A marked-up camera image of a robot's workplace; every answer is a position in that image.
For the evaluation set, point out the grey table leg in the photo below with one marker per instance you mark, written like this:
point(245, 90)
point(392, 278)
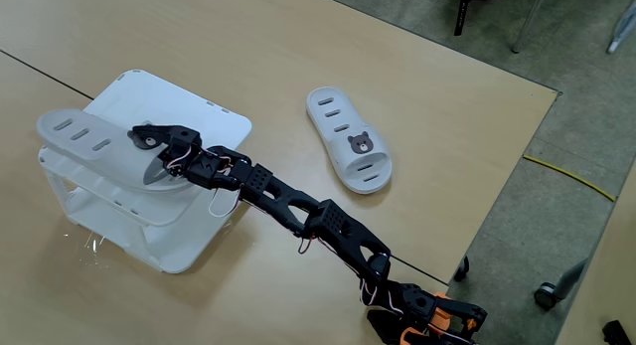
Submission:
point(571, 280)

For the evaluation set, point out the grey caster wheel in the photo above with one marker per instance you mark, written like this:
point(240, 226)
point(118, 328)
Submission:
point(545, 295)

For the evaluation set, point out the small black object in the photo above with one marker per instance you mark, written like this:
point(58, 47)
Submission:
point(616, 332)

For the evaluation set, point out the white bear slipper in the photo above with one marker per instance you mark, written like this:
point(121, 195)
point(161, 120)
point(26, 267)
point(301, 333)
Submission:
point(348, 136)
point(94, 146)

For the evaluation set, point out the metal chair leg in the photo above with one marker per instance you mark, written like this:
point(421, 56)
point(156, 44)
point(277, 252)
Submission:
point(529, 19)

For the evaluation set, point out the black chair leg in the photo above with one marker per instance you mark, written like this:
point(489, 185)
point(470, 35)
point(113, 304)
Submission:
point(461, 14)

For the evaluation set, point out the white plastic box shelf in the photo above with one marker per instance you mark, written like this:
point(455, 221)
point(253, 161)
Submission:
point(164, 216)

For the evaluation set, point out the black caster wheel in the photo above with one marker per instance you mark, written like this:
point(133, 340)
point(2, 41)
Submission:
point(462, 268)

